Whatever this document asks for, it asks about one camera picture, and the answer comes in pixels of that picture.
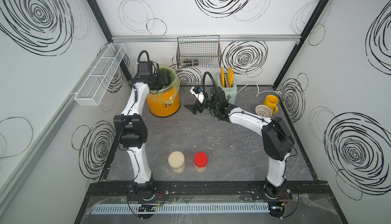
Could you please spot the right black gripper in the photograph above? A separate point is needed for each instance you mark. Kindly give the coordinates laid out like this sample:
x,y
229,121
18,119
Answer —
x,y
193,108

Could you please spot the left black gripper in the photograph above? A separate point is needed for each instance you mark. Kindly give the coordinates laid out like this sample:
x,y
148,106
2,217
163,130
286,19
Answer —
x,y
160,82

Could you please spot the yellow trash bin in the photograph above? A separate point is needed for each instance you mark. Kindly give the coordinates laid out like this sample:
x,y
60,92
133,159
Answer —
x,y
164,109

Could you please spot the red jar lid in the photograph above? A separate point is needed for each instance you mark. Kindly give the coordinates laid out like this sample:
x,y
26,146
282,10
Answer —
x,y
200,156

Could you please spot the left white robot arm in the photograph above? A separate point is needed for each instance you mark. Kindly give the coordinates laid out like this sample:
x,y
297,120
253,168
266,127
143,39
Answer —
x,y
131,130

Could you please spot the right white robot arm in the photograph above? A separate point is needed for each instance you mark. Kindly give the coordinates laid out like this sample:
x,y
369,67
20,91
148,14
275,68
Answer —
x,y
278,141

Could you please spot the cream lid oatmeal jar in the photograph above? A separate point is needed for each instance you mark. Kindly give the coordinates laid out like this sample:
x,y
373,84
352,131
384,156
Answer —
x,y
177,162

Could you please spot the green plastic bin liner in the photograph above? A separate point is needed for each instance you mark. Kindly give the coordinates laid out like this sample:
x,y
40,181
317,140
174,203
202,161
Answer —
x,y
167,93

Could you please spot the mint green toaster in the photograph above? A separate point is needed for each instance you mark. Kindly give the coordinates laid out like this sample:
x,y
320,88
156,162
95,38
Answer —
x,y
230,92

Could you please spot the left yellow toast slice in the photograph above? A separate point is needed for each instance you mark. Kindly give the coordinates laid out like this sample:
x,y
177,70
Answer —
x,y
222,78

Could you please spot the yellow toast slice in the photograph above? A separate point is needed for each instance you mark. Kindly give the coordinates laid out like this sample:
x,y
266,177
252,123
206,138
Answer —
x,y
222,78
230,76

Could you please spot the dark item in basket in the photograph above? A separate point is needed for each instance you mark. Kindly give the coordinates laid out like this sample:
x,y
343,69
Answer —
x,y
190,63

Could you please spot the right yellow toast slice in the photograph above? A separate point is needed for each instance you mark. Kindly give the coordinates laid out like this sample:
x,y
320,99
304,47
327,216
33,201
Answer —
x,y
230,76

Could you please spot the white round sink strainer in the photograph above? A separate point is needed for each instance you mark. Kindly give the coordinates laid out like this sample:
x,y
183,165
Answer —
x,y
263,111

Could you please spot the yellow mug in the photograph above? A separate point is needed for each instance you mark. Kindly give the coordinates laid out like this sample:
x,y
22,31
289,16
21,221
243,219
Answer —
x,y
272,101

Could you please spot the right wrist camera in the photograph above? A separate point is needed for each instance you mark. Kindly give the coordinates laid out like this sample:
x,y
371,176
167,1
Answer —
x,y
197,91

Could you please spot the black wire wall basket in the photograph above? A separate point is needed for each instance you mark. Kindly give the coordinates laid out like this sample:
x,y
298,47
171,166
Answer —
x,y
205,48

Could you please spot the white wire wall shelf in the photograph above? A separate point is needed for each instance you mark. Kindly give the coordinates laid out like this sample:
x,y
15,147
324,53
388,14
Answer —
x,y
97,82

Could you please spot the white slotted cable duct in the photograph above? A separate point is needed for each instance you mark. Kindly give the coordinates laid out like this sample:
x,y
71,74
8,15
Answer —
x,y
181,208

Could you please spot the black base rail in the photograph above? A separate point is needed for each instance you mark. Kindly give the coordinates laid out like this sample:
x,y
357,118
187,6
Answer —
x,y
165,190

